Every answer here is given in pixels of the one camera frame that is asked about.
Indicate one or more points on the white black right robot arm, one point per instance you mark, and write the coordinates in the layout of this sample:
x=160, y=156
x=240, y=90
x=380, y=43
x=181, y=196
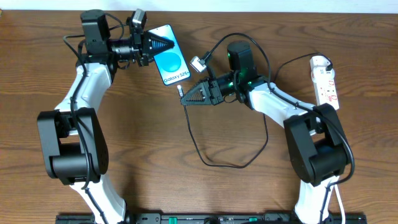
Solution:
x=318, y=148

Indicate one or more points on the white USB wall charger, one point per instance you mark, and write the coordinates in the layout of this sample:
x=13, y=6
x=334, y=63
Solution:
x=321, y=69

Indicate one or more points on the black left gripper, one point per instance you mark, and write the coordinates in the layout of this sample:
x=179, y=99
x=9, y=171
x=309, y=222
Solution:
x=142, y=47

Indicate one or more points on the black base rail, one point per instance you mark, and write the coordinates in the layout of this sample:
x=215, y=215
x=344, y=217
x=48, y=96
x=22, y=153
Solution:
x=269, y=217

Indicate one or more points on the white power strip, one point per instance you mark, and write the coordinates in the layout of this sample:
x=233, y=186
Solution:
x=325, y=92

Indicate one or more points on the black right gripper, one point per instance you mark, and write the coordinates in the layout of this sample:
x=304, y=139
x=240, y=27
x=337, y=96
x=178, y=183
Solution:
x=213, y=92

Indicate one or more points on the blue Samsung Galaxy smartphone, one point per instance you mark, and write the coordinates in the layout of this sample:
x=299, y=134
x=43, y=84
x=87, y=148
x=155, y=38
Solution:
x=171, y=64

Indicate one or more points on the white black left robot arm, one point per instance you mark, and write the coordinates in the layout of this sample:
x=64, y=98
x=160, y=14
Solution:
x=72, y=141

